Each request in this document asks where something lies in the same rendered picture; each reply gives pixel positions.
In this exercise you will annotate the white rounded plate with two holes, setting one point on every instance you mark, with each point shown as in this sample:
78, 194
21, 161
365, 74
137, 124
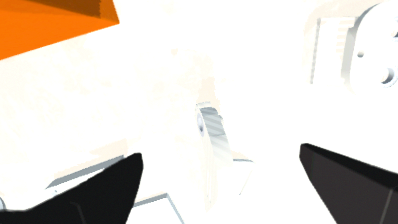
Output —
368, 50

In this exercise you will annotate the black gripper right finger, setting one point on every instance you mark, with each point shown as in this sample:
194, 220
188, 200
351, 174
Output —
353, 191

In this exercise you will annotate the white flat plate with holes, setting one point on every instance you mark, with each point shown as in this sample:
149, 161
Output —
65, 182

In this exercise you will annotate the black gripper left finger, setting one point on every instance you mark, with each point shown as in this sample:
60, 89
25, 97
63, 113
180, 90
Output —
105, 198

